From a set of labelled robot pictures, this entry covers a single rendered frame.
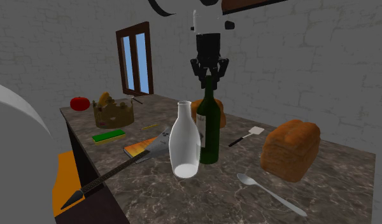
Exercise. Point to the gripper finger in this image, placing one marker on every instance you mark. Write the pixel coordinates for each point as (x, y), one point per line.
(199, 73)
(218, 76)

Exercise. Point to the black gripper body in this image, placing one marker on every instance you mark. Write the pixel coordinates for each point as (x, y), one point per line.
(208, 46)

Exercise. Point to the small brown bread loaf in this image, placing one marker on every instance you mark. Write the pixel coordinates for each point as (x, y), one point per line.
(222, 114)

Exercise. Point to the dark green wine bottle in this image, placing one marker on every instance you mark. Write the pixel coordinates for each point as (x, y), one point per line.
(209, 124)

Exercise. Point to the brown wooden board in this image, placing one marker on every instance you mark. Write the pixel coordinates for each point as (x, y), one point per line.
(240, 4)

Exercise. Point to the brown framed window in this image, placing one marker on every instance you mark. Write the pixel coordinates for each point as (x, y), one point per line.
(135, 59)

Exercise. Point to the white glass bottle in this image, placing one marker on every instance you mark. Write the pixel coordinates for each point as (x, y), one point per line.
(184, 139)

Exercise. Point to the small dark knife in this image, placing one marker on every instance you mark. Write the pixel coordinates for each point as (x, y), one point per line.
(137, 100)

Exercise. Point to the yellow pencil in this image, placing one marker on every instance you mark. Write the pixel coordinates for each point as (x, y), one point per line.
(150, 127)

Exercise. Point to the gold crown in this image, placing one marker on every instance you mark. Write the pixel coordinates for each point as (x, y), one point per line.
(114, 116)

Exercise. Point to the orange book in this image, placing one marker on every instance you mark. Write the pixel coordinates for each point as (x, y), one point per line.
(137, 149)

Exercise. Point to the large brown bread loaf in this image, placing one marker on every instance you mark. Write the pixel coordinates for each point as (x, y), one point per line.
(290, 149)

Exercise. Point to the green and yellow sponge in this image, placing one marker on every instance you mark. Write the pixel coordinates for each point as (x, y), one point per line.
(108, 136)

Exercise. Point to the red tomato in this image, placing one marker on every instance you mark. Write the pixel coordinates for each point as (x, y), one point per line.
(80, 103)

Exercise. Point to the silver spoon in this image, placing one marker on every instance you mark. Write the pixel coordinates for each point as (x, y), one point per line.
(271, 194)

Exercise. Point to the grey electric guitar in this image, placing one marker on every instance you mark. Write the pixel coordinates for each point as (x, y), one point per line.
(116, 172)

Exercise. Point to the dark table with marble top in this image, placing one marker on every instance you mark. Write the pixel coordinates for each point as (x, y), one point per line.
(318, 192)

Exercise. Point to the orange rug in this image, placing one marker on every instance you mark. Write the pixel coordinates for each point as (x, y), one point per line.
(65, 180)

